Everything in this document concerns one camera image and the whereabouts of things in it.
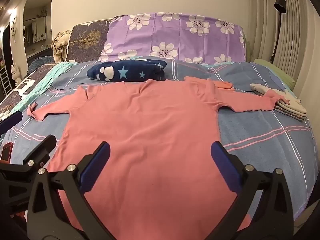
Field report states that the blue knitted cloth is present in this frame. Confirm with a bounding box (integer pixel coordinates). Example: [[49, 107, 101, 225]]
[[27, 56, 55, 73]]

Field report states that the black floor lamp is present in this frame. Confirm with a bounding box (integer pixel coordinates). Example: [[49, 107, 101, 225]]
[[270, 0, 287, 64]]

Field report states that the navy star print folded cloth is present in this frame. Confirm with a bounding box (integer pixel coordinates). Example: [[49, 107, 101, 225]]
[[87, 59, 167, 82]]

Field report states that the dark printed bed cover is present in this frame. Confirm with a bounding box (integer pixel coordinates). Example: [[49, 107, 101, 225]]
[[0, 64, 57, 115]]

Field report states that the blue plaid bed sheet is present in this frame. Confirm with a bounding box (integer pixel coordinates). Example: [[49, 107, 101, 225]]
[[0, 59, 315, 220]]

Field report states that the dark tree print cushion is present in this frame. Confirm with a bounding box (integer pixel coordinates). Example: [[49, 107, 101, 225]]
[[66, 19, 113, 63]]

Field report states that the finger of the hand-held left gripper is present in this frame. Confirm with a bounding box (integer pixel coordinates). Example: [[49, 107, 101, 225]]
[[22, 134, 57, 170], [0, 110, 23, 133]]

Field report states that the white pleated curtain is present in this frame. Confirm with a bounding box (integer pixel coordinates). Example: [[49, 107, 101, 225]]
[[250, 0, 320, 98]]

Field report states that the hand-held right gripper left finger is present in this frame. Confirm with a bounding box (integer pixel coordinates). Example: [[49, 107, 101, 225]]
[[27, 141, 118, 240]]

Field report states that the folded pink garment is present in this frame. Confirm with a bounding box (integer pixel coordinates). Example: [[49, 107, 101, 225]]
[[214, 80, 235, 90]]

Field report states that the white cat figurine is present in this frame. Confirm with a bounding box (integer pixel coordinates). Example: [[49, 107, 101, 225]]
[[10, 62, 22, 84]]

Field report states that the purple floral pillow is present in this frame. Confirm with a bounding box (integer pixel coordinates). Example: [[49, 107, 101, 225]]
[[98, 12, 247, 65]]

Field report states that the beige knitted garment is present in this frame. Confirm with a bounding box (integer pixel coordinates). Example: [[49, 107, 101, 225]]
[[51, 30, 72, 63]]

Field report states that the white ladder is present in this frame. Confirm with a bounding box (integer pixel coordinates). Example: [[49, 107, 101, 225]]
[[0, 66, 12, 95]]

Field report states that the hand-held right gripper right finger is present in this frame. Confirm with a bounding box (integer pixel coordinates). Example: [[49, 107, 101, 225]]
[[210, 141, 294, 240]]

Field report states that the pink shirt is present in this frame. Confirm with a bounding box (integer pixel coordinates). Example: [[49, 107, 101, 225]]
[[27, 77, 290, 240]]

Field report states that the stack of folded pale clothes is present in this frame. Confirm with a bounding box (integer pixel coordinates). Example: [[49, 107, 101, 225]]
[[250, 83, 307, 122]]

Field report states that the teal cloth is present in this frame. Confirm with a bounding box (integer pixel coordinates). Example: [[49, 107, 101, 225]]
[[10, 62, 75, 113]]

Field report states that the green cloth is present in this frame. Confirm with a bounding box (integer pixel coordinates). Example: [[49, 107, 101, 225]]
[[251, 58, 297, 89]]

